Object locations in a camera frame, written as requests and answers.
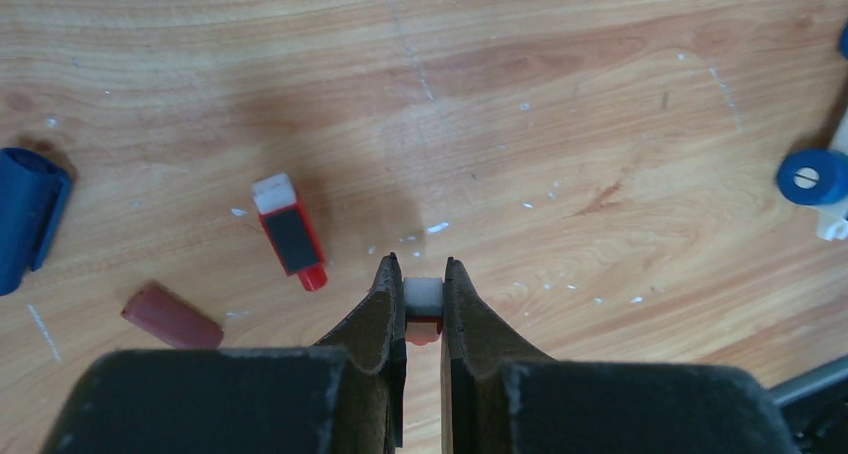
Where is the navy blue pen cap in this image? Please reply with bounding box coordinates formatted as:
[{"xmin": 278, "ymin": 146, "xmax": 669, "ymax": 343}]
[{"xmin": 1, "ymin": 147, "xmax": 72, "ymax": 296}]

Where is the brown marker cap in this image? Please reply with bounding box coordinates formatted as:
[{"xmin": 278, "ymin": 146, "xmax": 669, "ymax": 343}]
[{"xmin": 121, "ymin": 284, "xmax": 224, "ymax": 349}]

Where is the dark red marker cap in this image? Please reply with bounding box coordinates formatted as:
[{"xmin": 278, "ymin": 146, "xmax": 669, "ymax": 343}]
[{"xmin": 403, "ymin": 277, "xmax": 443, "ymax": 346}]

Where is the blue red toy robot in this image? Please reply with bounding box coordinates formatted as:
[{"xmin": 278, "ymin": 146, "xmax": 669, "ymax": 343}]
[{"xmin": 776, "ymin": 23, "xmax": 848, "ymax": 242}]

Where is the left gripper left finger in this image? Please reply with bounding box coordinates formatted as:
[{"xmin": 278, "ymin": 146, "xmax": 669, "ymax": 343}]
[{"xmin": 316, "ymin": 253, "xmax": 407, "ymax": 453}]

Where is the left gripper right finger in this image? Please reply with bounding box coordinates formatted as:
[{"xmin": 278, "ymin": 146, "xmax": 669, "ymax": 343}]
[{"xmin": 441, "ymin": 257, "xmax": 553, "ymax": 453}]

